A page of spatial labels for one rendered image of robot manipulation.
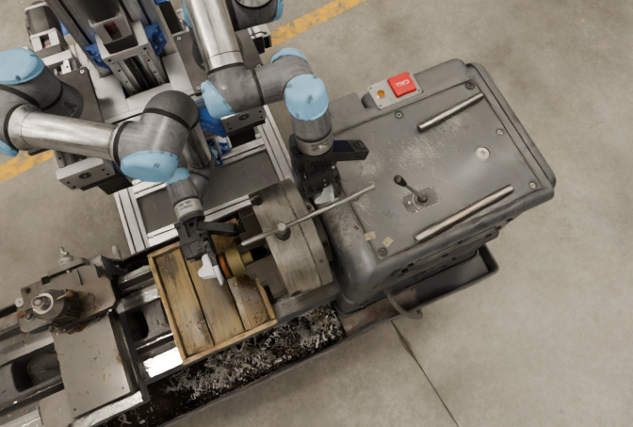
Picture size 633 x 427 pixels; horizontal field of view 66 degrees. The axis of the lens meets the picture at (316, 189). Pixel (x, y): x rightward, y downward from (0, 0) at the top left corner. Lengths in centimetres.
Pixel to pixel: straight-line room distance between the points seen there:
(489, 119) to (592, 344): 159
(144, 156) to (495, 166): 86
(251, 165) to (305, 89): 155
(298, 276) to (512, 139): 66
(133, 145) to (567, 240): 220
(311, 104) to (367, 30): 222
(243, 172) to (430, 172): 130
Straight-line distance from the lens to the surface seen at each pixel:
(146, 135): 116
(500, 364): 255
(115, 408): 159
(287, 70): 96
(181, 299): 159
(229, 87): 95
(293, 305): 155
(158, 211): 242
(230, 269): 134
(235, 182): 238
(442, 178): 127
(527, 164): 136
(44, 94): 147
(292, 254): 122
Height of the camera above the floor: 240
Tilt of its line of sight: 70 degrees down
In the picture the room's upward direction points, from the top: 1 degrees counter-clockwise
